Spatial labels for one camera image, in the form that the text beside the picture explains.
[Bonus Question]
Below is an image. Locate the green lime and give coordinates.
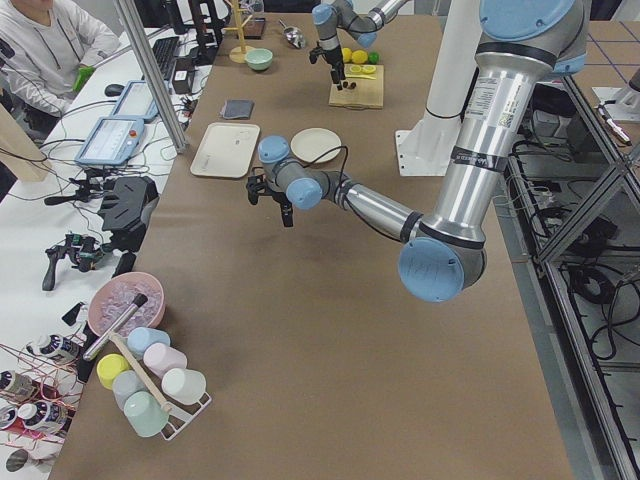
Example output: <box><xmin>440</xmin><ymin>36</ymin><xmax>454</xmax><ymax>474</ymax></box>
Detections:
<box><xmin>367</xmin><ymin>51</ymin><xmax>380</xmax><ymax>65</ymax></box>

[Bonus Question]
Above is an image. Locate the metal scoop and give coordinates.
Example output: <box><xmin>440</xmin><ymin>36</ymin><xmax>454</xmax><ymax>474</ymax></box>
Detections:
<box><xmin>278</xmin><ymin>19</ymin><xmax>307</xmax><ymax>50</ymax></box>

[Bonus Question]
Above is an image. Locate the aluminium frame post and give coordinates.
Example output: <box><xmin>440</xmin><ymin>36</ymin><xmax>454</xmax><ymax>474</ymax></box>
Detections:
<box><xmin>114</xmin><ymin>0</ymin><xmax>187</xmax><ymax>154</ymax></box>

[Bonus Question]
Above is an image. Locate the pink cup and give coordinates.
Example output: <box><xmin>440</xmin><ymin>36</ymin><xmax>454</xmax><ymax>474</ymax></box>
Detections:
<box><xmin>143</xmin><ymin>342</ymin><xmax>188</xmax><ymax>378</ymax></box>

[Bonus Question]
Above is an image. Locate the wooden cutting board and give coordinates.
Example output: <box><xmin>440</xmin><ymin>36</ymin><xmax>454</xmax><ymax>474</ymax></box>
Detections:
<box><xmin>329</xmin><ymin>64</ymin><xmax>384</xmax><ymax>109</ymax></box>

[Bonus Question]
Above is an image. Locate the yellow cup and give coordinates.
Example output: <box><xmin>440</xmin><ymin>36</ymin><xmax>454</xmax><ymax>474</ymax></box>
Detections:
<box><xmin>96</xmin><ymin>353</ymin><xmax>131</xmax><ymax>390</ymax></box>

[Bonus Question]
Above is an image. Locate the metal muddler tool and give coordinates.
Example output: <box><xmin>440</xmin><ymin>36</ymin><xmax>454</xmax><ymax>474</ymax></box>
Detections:
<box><xmin>82</xmin><ymin>293</ymin><xmax>148</xmax><ymax>361</ymax></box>

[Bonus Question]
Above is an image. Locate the black keyboard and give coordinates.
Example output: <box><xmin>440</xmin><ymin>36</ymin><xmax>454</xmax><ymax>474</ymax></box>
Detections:
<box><xmin>152</xmin><ymin>36</ymin><xmax>180</xmax><ymax>81</ymax></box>

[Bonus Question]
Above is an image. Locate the white cup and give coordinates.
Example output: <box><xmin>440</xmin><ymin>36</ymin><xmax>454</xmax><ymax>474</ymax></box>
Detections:
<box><xmin>161</xmin><ymin>368</ymin><xmax>206</xmax><ymax>405</ymax></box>

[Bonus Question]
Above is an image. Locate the beige rectangular tray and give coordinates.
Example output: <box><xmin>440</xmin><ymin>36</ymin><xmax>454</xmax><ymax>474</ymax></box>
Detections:
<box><xmin>190</xmin><ymin>122</ymin><xmax>260</xmax><ymax>179</ymax></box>

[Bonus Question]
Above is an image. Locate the white pillar with base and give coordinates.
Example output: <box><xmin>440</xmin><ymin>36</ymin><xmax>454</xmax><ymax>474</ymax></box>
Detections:
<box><xmin>396</xmin><ymin>0</ymin><xmax>481</xmax><ymax>176</ymax></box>

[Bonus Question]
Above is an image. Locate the seated person in grey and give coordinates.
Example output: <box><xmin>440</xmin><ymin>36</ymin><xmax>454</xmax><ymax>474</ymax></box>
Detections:
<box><xmin>1</xmin><ymin>1</ymin><xmax>120</xmax><ymax>133</ymax></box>

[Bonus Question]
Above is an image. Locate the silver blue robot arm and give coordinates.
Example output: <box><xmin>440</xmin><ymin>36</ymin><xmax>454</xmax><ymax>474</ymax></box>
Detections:
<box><xmin>247</xmin><ymin>1</ymin><xmax>590</xmax><ymax>302</ymax></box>
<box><xmin>309</xmin><ymin>0</ymin><xmax>406</xmax><ymax>90</ymax></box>

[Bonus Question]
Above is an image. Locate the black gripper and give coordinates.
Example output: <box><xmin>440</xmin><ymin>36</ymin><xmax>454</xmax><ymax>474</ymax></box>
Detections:
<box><xmin>246</xmin><ymin>168</ymin><xmax>294</xmax><ymax>228</ymax></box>
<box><xmin>309</xmin><ymin>41</ymin><xmax>346</xmax><ymax>85</ymax></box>

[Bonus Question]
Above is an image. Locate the yellow plastic knife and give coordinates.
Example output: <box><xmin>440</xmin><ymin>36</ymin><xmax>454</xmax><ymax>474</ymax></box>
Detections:
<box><xmin>345</xmin><ymin>74</ymin><xmax>376</xmax><ymax>80</ymax></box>

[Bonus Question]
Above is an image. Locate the blue teach pendant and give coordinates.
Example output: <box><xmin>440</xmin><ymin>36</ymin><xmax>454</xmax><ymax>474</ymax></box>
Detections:
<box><xmin>75</xmin><ymin>116</ymin><xmax>145</xmax><ymax>167</ymax></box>
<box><xmin>111</xmin><ymin>80</ymin><xmax>158</xmax><ymax>122</ymax></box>

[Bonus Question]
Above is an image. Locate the grey cup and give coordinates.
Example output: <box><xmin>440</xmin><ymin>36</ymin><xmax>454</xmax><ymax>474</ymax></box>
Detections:
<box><xmin>112</xmin><ymin>370</ymin><xmax>147</xmax><ymax>410</ymax></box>

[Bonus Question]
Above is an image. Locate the wooden mug tree stand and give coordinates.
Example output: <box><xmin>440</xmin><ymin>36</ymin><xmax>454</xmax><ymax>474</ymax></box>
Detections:
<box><xmin>224</xmin><ymin>0</ymin><xmax>255</xmax><ymax>64</ymax></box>

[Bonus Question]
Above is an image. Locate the white cup rack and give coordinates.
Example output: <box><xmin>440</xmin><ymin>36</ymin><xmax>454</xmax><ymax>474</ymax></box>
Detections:
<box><xmin>160</xmin><ymin>392</ymin><xmax>213</xmax><ymax>441</ymax></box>

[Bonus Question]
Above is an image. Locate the mint green cup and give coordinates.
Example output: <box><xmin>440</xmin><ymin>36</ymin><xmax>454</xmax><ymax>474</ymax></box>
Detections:
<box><xmin>123</xmin><ymin>391</ymin><xmax>169</xmax><ymax>438</ymax></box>

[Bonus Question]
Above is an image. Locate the black stand device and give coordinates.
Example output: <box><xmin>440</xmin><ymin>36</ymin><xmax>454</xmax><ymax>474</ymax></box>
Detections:
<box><xmin>98</xmin><ymin>176</ymin><xmax>159</xmax><ymax>252</ymax></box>

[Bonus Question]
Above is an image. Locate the pink bowl with ice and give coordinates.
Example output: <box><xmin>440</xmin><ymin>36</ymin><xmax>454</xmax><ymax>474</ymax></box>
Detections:
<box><xmin>88</xmin><ymin>272</ymin><xmax>165</xmax><ymax>337</ymax></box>

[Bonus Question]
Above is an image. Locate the mint green bowl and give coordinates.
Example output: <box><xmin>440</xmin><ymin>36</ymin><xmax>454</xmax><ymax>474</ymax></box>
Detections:
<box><xmin>245</xmin><ymin>48</ymin><xmax>274</xmax><ymax>72</ymax></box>

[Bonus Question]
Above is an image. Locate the yellow lemon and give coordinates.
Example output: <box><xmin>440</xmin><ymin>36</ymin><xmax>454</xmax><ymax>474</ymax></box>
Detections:
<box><xmin>341</xmin><ymin>47</ymin><xmax>353</xmax><ymax>63</ymax></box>
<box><xmin>350</xmin><ymin>50</ymin><xmax>369</xmax><ymax>65</ymax></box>

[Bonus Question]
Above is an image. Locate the black computer mouse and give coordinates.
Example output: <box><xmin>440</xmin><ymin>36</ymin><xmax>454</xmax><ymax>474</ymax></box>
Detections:
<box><xmin>104</xmin><ymin>84</ymin><xmax>124</xmax><ymax>97</ymax></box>

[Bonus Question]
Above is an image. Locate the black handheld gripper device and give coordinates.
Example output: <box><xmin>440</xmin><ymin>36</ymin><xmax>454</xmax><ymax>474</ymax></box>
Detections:
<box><xmin>42</xmin><ymin>233</ymin><xmax>113</xmax><ymax>291</ymax></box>

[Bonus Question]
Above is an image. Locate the blue cup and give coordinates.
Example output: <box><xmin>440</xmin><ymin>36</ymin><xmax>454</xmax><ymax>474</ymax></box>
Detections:
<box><xmin>126</xmin><ymin>327</ymin><xmax>171</xmax><ymax>360</ymax></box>

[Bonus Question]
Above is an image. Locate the round beige plate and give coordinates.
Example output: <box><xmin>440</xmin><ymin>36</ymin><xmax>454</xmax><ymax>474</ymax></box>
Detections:
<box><xmin>290</xmin><ymin>128</ymin><xmax>342</xmax><ymax>164</ymax></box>

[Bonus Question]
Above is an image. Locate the grey folded cloth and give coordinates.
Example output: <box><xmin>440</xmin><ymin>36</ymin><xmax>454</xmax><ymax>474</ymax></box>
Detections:
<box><xmin>220</xmin><ymin>99</ymin><xmax>254</xmax><ymax>120</ymax></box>

